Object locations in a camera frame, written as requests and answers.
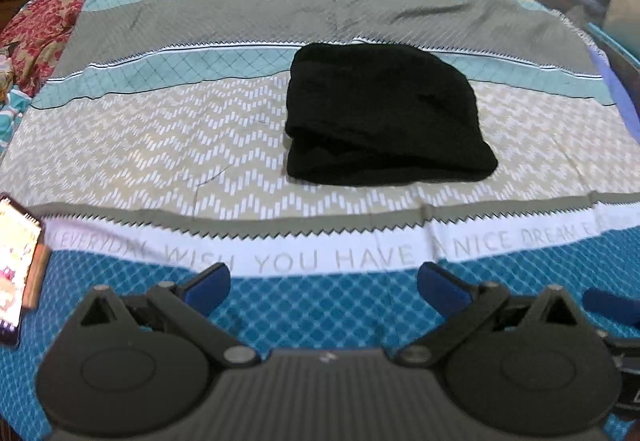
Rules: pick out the black pants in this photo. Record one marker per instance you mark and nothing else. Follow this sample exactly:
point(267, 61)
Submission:
point(380, 116)

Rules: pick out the red floral blanket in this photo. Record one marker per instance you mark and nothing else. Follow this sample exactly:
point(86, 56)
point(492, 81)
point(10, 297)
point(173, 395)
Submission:
point(40, 21)

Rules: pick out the patterned teal bedspread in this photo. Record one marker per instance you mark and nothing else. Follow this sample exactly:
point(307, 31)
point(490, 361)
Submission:
point(150, 146)

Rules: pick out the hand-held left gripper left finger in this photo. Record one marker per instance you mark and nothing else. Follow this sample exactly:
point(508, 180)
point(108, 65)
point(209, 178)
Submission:
point(207, 288)

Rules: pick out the smartphone with lit screen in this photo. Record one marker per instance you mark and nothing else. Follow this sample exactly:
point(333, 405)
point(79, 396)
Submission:
point(15, 266)

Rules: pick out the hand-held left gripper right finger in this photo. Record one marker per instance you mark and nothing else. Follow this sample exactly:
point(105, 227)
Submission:
point(442, 288)

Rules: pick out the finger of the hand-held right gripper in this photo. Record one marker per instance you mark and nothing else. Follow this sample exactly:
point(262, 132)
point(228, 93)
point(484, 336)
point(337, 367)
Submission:
point(612, 303)

